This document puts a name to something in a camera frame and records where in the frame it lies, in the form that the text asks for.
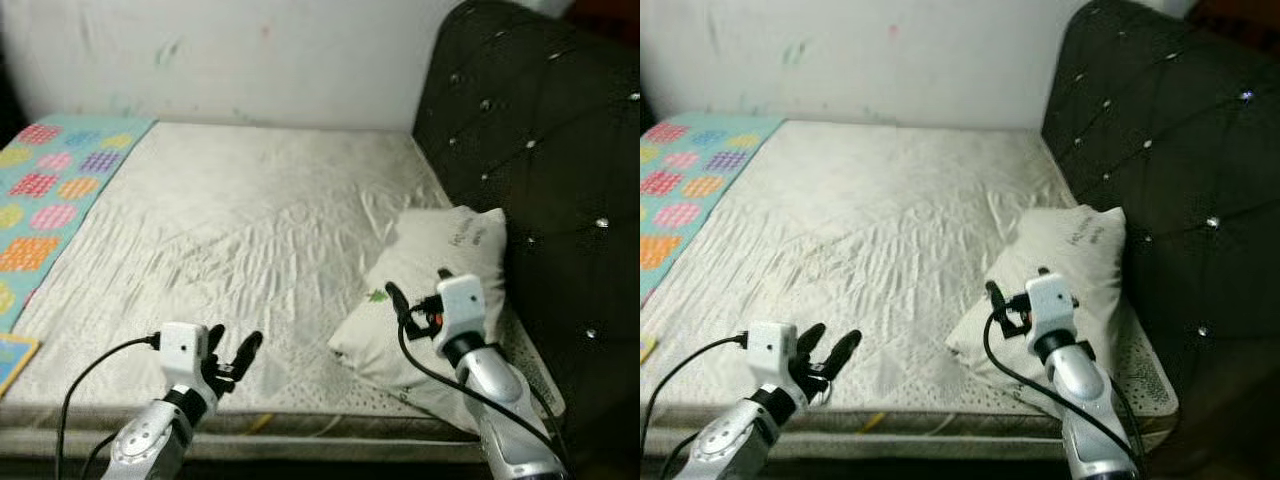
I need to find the turquoise blanket with colourful shapes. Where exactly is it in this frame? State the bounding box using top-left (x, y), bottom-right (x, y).
top-left (0, 113), bottom-right (158, 336)
top-left (640, 113), bottom-right (786, 306)

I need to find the dark tufted headboard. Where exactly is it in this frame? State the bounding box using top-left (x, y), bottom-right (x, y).
top-left (1040, 0), bottom-right (1280, 480)
top-left (413, 0), bottom-right (641, 480)

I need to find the white pillow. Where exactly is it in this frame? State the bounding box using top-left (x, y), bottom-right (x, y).
top-left (945, 205), bottom-right (1141, 426)
top-left (328, 206), bottom-right (536, 433)

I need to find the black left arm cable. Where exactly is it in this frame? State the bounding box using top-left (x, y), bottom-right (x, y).
top-left (640, 335), bottom-right (749, 471)
top-left (55, 335), bottom-right (161, 480)

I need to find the white quilted mattress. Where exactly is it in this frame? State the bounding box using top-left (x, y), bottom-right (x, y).
top-left (640, 118), bottom-right (1179, 443)
top-left (0, 120), bottom-right (566, 448)

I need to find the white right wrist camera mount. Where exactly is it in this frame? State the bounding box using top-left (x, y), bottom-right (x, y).
top-left (1025, 272), bottom-right (1077, 342)
top-left (435, 275), bottom-right (487, 347)

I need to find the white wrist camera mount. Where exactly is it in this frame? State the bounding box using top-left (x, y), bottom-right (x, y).
top-left (435, 275), bottom-right (487, 347)
top-left (158, 322), bottom-right (209, 391)
top-left (1025, 272), bottom-right (1077, 342)
top-left (745, 322), bottom-right (798, 391)

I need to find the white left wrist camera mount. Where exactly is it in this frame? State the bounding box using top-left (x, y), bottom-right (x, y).
top-left (158, 322), bottom-right (209, 391)
top-left (745, 322), bottom-right (798, 391)

